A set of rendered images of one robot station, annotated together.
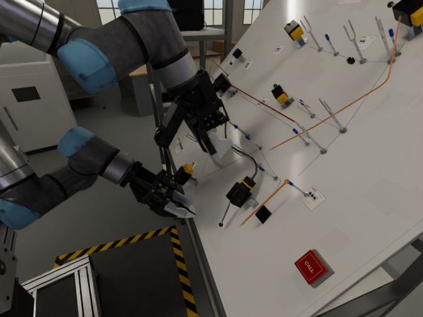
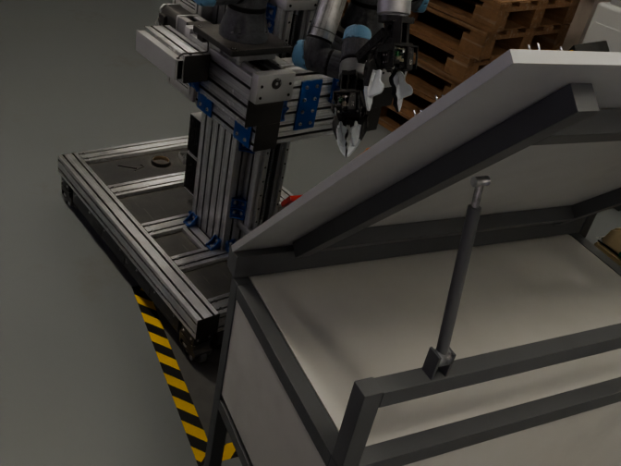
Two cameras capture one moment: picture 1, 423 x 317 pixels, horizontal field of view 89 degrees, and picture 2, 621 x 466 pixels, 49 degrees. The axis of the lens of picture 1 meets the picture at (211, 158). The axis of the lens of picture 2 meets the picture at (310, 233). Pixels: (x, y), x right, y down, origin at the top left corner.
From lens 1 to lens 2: 1.48 m
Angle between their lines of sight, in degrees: 63
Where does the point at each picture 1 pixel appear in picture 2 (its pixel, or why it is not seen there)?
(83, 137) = (356, 32)
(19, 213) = (298, 51)
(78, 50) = not seen: outside the picture
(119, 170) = (344, 67)
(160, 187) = (347, 101)
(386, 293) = (324, 425)
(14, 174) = (318, 30)
